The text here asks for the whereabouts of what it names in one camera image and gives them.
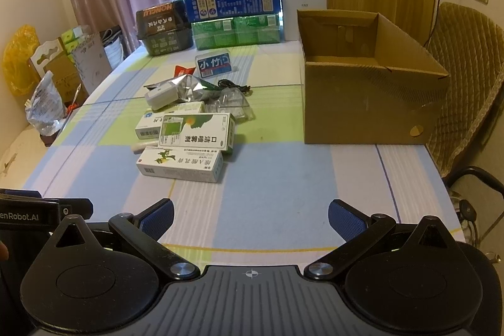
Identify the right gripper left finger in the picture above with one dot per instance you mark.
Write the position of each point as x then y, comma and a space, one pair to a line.
140, 234

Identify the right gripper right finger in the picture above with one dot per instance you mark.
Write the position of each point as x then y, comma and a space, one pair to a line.
360, 232

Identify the white yellow-flower medicine box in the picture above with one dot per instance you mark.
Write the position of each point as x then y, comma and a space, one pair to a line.
188, 164

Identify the white mecobalamin tablet box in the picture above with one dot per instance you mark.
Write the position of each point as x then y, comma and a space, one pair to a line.
149, 125

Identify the green white medicine box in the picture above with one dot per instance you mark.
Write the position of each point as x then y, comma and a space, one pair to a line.
212, 130

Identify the checkered tablecloth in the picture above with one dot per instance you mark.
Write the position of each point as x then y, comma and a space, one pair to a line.
270, 205

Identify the clear plastic bag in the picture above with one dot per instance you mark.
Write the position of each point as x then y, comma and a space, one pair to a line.
45, 110

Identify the white square night light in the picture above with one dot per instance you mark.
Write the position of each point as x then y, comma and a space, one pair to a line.
161, 96

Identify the open cardboard box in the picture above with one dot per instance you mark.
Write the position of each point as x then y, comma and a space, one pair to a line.
365, 81

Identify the silver foil bag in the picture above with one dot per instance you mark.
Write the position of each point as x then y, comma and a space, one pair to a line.
191, 88

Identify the clear plastic blister pack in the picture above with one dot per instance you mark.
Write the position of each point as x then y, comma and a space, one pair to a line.
232, 101

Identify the brown paper bag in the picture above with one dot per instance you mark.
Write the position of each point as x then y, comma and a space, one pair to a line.
52, 56

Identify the red snack packet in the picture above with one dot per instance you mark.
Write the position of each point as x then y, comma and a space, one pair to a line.
180, 70

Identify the yellow plastic bag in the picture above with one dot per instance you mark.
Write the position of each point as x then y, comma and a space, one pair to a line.
20, 76

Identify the grey paper bag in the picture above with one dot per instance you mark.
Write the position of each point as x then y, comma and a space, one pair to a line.
91, 62

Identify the blue white tissue pack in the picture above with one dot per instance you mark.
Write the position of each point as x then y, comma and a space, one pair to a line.
213, 64

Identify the black noncm box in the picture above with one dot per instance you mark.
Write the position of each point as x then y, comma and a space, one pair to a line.
164, 28

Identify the brown quilted chair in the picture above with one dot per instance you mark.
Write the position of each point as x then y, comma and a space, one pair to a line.
469, 45

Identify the green tissue pack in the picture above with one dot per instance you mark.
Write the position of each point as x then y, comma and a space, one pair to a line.
237, 31

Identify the blue flat box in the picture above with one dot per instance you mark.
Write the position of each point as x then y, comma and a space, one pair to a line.
202, 10

